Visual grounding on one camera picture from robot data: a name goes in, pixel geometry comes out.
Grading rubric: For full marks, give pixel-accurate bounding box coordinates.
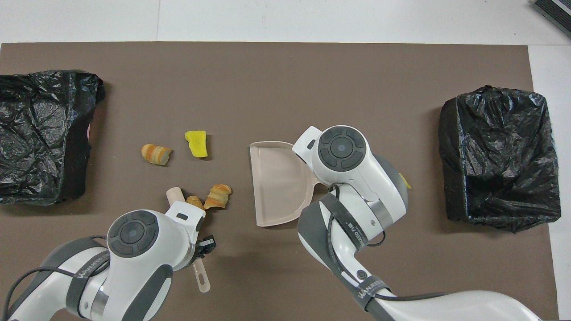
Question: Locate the beige brush with black bristles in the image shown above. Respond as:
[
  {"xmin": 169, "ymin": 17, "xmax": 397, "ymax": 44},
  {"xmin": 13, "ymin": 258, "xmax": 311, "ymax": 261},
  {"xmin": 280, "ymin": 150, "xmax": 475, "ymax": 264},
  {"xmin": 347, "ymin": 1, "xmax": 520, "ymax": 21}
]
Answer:
[{"xmin": 166, "ymin": 186, "xmax": 211, "ymax": 294}]

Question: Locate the pale striped croissant piece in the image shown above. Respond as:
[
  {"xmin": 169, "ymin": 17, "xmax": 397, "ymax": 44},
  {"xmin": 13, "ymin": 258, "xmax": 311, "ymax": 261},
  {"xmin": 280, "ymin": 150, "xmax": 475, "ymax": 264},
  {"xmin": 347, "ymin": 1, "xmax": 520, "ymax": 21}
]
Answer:
[{"xmin": 204, "ymin": 184, "xmax": 232, "ymax": 210}]

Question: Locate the beige plastic dustpan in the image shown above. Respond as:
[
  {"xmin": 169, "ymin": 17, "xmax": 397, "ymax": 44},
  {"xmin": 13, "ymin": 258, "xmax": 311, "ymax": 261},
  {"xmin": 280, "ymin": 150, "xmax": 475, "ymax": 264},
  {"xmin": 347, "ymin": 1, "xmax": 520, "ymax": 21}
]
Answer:
[{"xmin": 249, "ymin": 141, "xmax": 331, "ymax": 228}]

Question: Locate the yellow sponge with green back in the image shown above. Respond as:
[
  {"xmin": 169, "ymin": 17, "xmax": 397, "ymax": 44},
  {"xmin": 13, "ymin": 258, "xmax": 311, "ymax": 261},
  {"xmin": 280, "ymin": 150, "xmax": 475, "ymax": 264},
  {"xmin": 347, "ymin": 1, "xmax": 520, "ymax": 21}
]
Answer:
[{"xmin": 185, "ymin": 130, "xmax": 208, "ymax": 158}]

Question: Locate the orange striped croissant piece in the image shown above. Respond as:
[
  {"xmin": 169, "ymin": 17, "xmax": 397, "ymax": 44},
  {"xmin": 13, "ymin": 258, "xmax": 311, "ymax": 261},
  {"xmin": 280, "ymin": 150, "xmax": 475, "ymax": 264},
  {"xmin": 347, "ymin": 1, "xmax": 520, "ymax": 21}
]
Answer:
[{"xmin": 141, "ymin": 144, "xmax": 173, "ymax": 166}]

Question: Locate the black bag lined bin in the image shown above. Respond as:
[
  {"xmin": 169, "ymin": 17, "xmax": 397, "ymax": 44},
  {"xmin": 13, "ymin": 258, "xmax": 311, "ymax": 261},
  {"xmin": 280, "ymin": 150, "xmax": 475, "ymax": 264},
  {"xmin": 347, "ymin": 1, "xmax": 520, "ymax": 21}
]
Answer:
[
  {"xmin": 438, "ymin": 85, "xmax": 562, "ymax": 234},
  {"xmin": 0, "ymin": 69, "xmax": 106, "ymax": 206}
]

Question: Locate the brown table mat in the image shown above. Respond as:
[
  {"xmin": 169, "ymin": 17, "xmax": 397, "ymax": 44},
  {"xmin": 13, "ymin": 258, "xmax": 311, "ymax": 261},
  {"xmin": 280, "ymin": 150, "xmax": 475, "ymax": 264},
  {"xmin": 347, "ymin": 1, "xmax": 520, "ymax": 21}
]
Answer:
[{"xmin": 0, "ymin": 42, "xmax": 559, "ymax": 321}]

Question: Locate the dark ribbed panel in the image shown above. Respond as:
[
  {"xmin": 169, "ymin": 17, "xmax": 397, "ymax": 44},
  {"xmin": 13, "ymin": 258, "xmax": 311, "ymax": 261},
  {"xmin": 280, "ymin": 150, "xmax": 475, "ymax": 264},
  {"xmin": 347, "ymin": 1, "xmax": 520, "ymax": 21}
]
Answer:
[{"xmin": 532, "ymin": 0, "xmax": 571, "ymax": 38}]

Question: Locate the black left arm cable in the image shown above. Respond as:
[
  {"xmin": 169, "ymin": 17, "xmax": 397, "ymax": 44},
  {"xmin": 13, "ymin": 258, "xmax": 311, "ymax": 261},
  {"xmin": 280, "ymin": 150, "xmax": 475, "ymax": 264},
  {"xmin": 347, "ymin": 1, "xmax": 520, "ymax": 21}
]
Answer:
[{"xmin": 0, "ymin": 235, "xmax": 110, "ymax": 319}]

